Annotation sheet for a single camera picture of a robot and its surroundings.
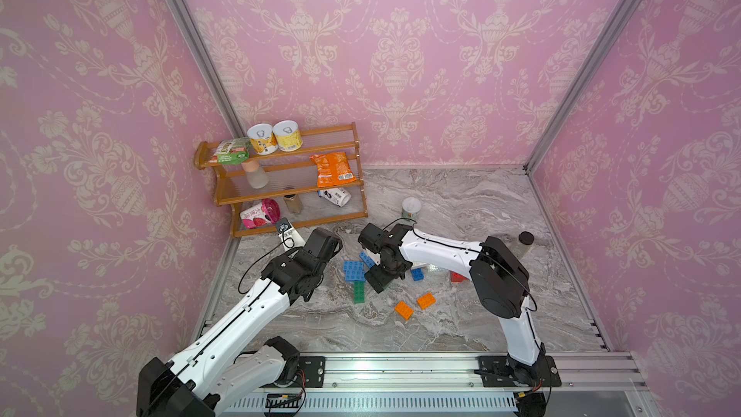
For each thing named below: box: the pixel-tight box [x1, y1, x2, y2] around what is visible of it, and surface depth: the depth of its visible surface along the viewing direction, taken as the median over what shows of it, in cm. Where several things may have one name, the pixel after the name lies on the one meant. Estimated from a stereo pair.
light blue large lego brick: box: [343, 260, 366, 282], surface depth 93 cm
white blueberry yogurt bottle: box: [317, 187, 353, 208], surface depth 105 cm
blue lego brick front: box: [411, 267, 426, 281], surface depth 92 cm
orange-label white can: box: [246, 122, 279, 156], surface depth 87 cm
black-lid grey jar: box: [512, 230, 535, 259], surface depth 91 cm
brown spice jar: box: [283, 194, 304, 215], surface depth 102 cm
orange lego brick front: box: [393, 300, 414, 321], surface depth 85 cm
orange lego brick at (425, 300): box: [415, 291, 437, 310], surface depth 87 cm
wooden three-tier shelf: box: [193, 121, 369, 239], surface depth 99 cm
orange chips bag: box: [309, 151, 357, 189], surface depth 99 cm
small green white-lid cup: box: [401, 196, 422, 220], surface depth 103 cm
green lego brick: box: [353, 280, 366, 305], surface depth 89 cm
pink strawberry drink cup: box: [239, 197, 281, 229], surface depth 100 cm
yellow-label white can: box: [272, 119, 303, 153], surface depth 87 cm
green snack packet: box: [208, 137, 251, 166], surface depth 85 cm
